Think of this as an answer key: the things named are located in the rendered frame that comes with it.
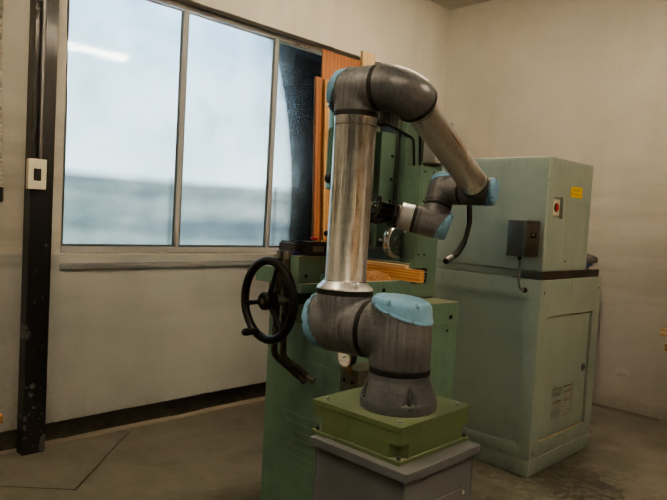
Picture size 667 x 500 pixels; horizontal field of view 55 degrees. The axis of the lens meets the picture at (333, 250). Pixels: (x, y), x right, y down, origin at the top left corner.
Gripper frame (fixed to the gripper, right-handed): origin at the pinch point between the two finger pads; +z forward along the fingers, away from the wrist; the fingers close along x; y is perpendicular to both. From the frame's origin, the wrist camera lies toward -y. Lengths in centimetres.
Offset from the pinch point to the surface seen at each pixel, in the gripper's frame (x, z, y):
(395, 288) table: 22.5, -25.0, -4.6
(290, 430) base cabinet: 79, -1, -29
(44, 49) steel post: -39, 141, -28
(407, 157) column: -27.7, -16.5, -21.5
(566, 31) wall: -192, -85, -191
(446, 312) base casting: 22, -45, -38
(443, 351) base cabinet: 37, -48, -41
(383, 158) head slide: -24.0, -8.4, -18.0
